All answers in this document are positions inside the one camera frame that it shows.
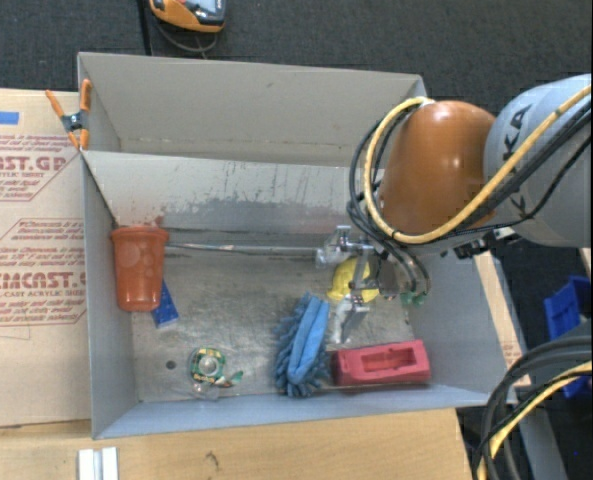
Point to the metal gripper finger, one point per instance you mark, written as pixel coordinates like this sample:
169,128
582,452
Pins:
353,318
333,250

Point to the yellow toy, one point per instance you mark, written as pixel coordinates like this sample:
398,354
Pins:
341,278

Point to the red hollow block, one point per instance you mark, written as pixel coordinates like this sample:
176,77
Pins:
381,364

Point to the blue fringed cloth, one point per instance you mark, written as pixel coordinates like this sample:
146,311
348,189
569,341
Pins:
303,343

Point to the grey metal bin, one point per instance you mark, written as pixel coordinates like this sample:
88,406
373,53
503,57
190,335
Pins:
236,118

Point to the blue flat block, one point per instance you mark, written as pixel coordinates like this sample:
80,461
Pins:
167,310

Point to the orange plastic cup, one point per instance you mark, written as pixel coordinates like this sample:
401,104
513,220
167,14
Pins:
138,268

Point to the brown cardboard board, red print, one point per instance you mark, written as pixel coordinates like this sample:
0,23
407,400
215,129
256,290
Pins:
36,268

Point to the black cylinder on white bracket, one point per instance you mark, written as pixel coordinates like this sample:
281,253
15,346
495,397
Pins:
468,251

